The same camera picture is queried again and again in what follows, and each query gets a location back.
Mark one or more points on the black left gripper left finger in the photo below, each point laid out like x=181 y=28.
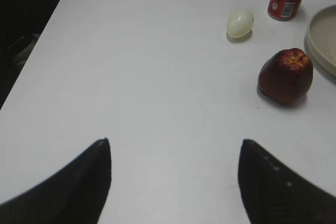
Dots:
x=75 y=194

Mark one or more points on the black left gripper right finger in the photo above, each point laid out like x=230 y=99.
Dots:
x=271 y=192

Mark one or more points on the dark red apple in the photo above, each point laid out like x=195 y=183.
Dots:
x=286 y=77

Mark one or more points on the beige round plate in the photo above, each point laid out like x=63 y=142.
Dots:
x=320 y=38

